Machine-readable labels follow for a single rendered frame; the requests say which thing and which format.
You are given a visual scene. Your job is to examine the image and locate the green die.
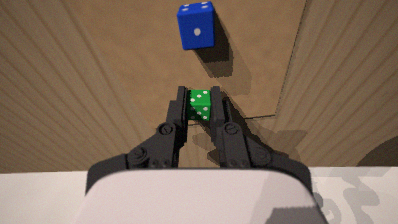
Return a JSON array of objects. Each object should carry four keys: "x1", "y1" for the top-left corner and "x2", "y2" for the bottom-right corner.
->
[{"x1": 187, "y1": 90, "x2": 212, "y2": 120}]

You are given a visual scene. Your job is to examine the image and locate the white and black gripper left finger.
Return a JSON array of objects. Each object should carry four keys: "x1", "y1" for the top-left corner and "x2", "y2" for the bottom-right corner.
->
[{"x1": 85, "y1": 86, "x2": 188, "y2": 196}]

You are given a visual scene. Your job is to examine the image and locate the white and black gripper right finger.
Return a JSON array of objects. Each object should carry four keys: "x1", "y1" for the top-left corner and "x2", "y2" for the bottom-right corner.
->
[{"x1": 210, "y1": 86, "x2": 313, "y2": 195}]

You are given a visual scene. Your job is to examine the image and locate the blue die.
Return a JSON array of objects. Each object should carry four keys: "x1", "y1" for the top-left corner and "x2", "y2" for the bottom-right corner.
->
[{"x1": 177, "y1": 1, "x2": 216, "y2": 50}]

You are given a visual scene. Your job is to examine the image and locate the brown flat mat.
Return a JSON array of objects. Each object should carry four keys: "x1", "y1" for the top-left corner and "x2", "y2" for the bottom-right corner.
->
[{"x1": 68, "y1": 0, "x2": 306, "y2": 129}]

